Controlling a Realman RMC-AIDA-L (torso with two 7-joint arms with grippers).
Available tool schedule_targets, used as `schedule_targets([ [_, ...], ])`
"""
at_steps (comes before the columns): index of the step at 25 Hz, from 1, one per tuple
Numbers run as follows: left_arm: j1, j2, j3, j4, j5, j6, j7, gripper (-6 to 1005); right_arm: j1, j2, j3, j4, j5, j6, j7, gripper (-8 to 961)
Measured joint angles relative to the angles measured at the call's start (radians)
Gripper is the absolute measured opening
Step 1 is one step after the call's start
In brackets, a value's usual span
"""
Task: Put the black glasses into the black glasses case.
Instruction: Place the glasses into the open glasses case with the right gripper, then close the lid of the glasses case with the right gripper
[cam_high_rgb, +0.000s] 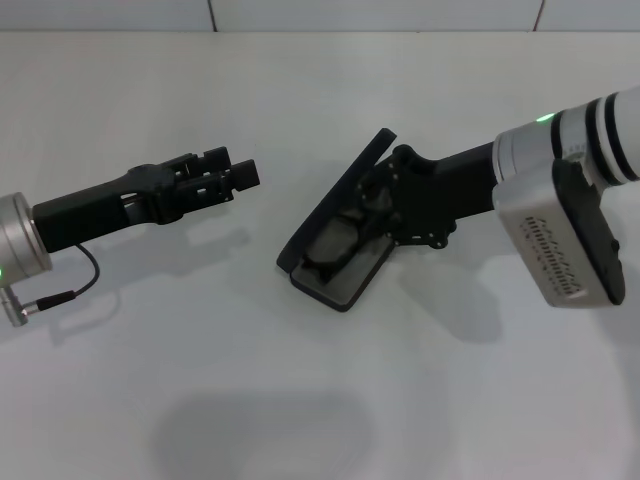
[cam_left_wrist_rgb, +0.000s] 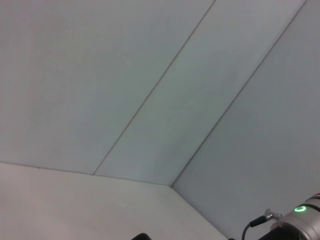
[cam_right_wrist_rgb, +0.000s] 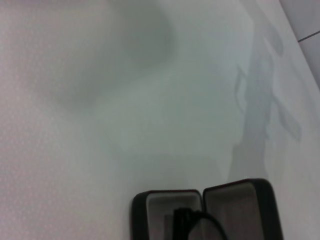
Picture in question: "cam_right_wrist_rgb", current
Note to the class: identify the black glasses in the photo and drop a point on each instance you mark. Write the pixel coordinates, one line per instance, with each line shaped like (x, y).
(182, 222)

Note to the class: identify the black glasses case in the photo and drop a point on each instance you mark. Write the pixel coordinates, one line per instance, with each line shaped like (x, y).
(237, 212)

